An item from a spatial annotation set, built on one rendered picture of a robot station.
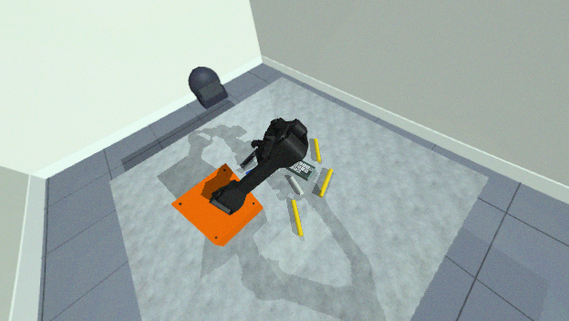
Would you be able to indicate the black cylinder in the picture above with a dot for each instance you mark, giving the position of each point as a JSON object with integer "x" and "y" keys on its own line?
{"x": 247, "y": 159}

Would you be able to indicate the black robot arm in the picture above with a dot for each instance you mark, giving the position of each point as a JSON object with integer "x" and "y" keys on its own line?
{"x": 289, "y": 146}

